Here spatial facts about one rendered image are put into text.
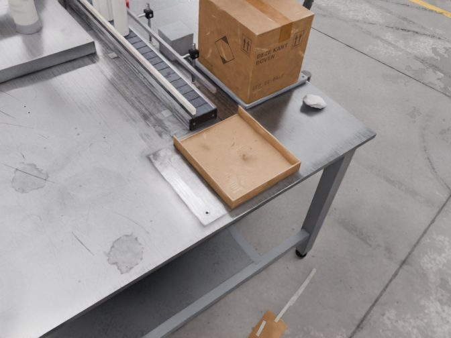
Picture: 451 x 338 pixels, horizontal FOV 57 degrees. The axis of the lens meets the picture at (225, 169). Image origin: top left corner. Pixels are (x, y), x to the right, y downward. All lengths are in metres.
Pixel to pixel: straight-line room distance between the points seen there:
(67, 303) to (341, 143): 0.93
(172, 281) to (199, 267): 0.12
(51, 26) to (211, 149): 0.84
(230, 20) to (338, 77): 1.88
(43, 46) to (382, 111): 2.11
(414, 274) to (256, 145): 1.20
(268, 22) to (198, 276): 1.00
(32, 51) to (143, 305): 1.01
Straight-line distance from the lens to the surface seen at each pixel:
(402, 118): 3.00
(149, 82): 1.51
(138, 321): 1.68
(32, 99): 1.56
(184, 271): 1.75
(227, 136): 1.35
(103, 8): 1.78
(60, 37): 1.74
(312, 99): 1.50
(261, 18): 1.37
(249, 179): 1.24
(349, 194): 2.40
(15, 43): 1.75
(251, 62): 1.34
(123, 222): 1.15
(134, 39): 1.69
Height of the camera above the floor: 1.78
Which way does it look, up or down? 49 degrees down
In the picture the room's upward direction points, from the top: 6 degrees clockwise
